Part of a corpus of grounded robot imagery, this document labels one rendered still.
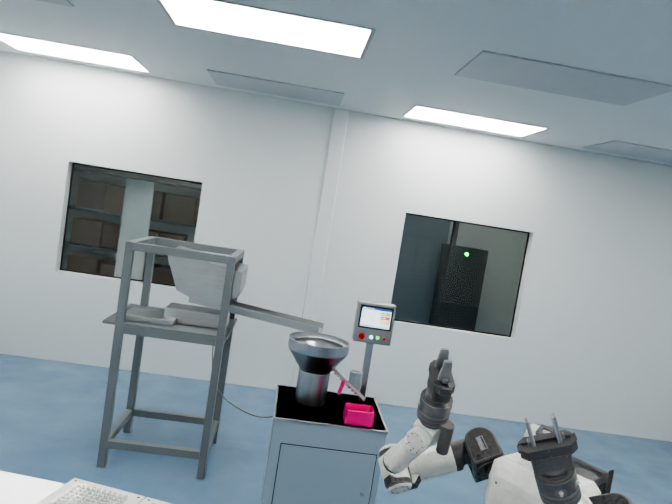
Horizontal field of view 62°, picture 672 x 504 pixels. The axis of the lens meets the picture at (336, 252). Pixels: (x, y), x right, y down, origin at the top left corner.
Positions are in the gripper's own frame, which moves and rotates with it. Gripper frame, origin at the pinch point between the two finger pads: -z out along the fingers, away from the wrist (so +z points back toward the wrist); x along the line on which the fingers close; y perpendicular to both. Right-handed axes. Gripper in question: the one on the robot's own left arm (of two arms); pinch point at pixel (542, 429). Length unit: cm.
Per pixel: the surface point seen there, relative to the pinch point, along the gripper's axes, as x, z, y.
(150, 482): 237, 109, 168
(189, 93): 223, -127, 434
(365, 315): 75, 46, 201
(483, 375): 29, 237, 429
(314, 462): 115, 97, 141
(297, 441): 120, 83, 142
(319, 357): 101, 51, 168
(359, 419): 86, 85, 153
